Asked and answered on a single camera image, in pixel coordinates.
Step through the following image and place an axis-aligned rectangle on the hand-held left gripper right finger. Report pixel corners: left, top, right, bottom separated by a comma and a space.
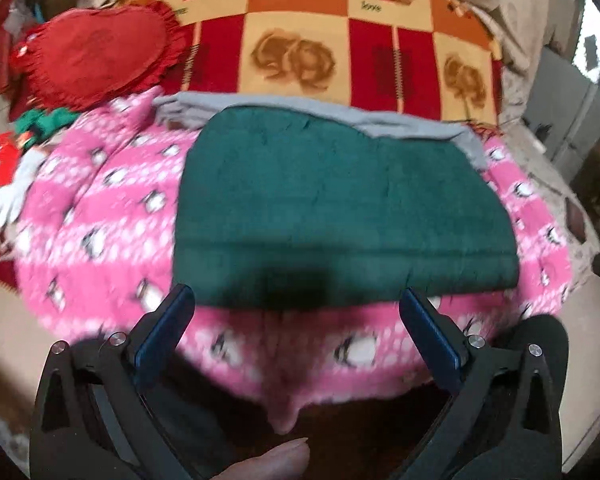
399, 287, 570, 480

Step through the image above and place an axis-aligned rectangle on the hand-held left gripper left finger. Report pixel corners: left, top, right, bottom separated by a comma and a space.
29, 283, 197, 480

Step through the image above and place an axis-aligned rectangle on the dark green towel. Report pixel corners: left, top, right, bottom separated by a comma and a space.
172, 104, 521, 309

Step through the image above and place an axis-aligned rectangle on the person's left hand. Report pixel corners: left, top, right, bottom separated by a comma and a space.
215, 437, 311, 480

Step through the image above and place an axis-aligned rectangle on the pink penguin-print blanket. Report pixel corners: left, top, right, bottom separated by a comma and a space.
12, 85, 575, 436

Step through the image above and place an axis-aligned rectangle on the grey folded cloth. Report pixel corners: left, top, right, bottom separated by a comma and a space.
152, 91, 488, 171

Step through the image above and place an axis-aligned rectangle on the green red white cloth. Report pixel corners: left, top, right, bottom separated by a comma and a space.
0, 107, 81, 291

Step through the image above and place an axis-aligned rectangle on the grey cabinet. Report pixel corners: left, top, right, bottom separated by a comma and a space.
524, 45, 600, 181

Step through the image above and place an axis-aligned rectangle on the red heart-shaped pillow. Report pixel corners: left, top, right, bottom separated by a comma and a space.
7, 2, 193, 113

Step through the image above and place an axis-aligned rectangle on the beige crumpled cloth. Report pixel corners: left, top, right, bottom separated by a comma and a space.
430, 0, 553, 68

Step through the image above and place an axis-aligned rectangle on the rose-printed checked blanket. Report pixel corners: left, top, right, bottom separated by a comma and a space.
125, 0, 505, 123

